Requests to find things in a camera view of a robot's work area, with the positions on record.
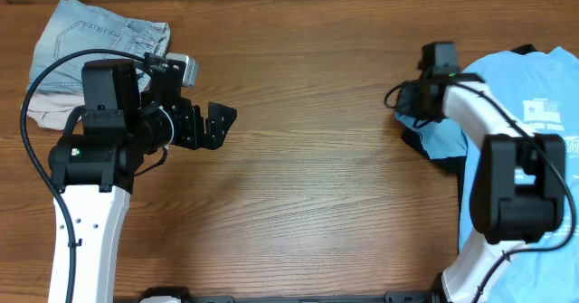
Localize light blue printed t-shirt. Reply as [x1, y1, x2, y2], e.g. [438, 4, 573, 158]
[394, 45, 579, 303]

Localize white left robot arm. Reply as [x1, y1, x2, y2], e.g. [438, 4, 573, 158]
[49, 53, 237, 302]

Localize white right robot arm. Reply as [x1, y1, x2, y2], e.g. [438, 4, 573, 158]
[392, 73, 576, 302]

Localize black t-shirt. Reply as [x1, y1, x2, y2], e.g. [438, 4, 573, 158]
[399, 43, 539, 213]

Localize folded light blue jeans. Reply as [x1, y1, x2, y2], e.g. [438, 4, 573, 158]
[27, 0, 170, 93]

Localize folded beige garment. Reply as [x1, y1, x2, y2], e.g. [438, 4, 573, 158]
[26, 92, 84, 131]

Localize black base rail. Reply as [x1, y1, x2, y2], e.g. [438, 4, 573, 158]
[137, 285, 444, 303]

